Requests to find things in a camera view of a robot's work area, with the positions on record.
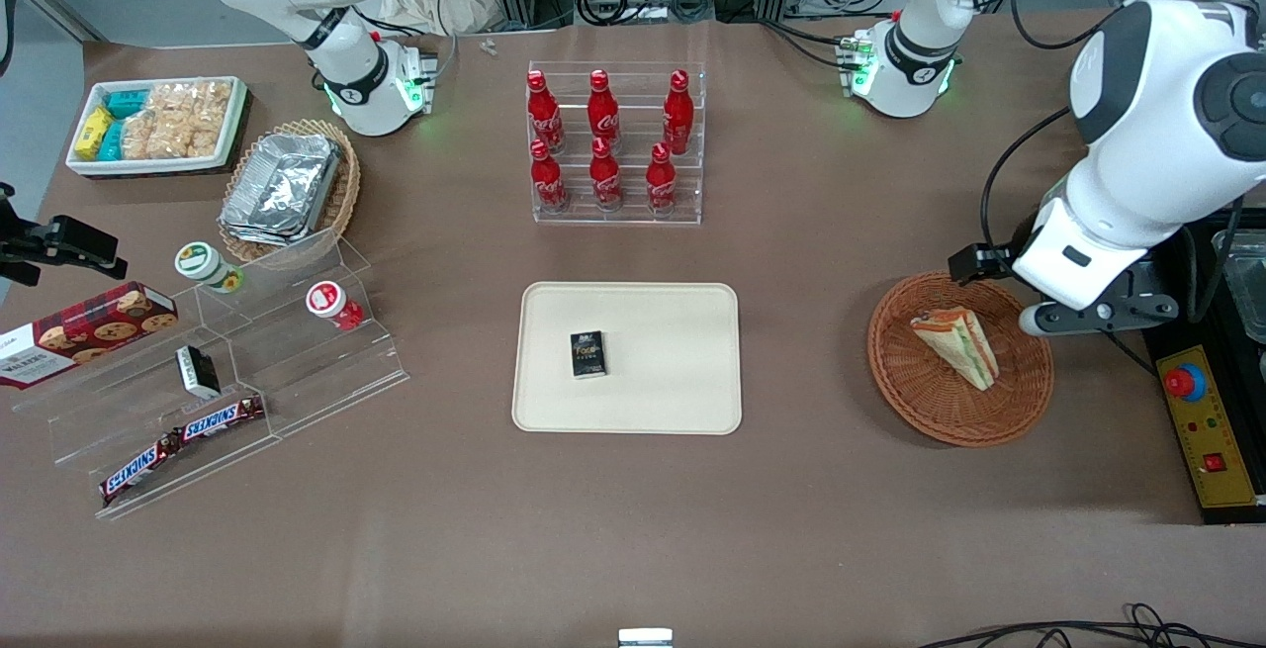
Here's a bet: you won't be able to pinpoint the clear bag of rice crackers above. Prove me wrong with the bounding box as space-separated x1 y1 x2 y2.
120 81 234 161

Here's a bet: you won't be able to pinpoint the black power cable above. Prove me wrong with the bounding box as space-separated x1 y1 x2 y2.
1100 329 1160 379

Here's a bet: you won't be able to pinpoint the small black box gold print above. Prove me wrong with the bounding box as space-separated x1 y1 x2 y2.
570 330 609 380

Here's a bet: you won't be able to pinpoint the small black white box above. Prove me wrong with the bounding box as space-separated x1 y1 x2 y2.
175 344 223 400

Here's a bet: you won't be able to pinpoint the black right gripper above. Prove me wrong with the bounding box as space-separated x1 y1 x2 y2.
0 216 131 289

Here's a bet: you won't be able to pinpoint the white rectangular snack bin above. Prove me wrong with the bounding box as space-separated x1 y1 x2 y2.
65 76 249 178

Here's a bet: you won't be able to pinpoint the green lid white cup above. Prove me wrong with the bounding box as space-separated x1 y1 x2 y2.
175 241 245 294

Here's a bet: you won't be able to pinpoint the clear plastic container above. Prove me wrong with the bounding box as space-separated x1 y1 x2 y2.
1211 229 1266 343

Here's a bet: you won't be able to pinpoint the round brown wicker basket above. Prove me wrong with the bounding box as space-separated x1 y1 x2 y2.
867 271 1055 448

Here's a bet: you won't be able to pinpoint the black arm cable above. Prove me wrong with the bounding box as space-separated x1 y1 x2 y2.
979 107 1075 255

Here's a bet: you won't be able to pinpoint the yellow control panel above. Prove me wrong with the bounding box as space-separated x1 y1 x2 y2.
1155 343 1263 511

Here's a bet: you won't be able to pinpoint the black machine housing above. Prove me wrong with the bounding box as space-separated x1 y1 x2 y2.
1142 213 1266 526

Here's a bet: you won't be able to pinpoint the brown Snickers bar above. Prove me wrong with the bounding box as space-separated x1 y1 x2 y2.
177 394 267 444
98 428 186 507

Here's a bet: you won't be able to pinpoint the red tartan cookie box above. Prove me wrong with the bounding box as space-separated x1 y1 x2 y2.
0 281 180 391

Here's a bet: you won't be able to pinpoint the clear acrylic bottle rack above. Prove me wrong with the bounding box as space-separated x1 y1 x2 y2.
527 61 708 227

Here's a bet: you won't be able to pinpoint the red emergency stop button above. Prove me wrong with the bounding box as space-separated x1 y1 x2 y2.
1164 365 1209 403

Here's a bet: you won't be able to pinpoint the red cola bottle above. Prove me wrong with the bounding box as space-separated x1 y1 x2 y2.
588 137 625 212
645 141 680 218
529 139 571 215
526 70 566 155
662 69 696 157
588 69 622 150

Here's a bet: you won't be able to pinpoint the beige rectangular tray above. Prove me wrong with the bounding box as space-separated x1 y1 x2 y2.
511 281 743 435

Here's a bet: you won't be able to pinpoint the clear acrylic stepped display stand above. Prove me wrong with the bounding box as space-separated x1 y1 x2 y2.
14 231 411 521

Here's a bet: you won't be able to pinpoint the stacked aluminium foil containers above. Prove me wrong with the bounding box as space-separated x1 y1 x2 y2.
220 133 344 248

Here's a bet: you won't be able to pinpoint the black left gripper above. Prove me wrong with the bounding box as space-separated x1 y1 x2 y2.
949 242 1035 284

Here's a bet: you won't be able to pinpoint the black floor cables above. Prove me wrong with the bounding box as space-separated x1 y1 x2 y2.
918 602 1266 648

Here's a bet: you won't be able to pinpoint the yellow snack packet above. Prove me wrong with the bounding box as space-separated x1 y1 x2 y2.
73 105 116 162

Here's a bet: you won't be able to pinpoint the red lid white cup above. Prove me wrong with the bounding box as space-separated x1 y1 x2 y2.
306 280 366 331

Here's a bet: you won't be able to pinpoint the triangular sandwich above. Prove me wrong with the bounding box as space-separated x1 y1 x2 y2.
910 306 1001 393

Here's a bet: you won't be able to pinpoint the oval wicker basket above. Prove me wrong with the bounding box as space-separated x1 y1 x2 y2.
219 118 362 269

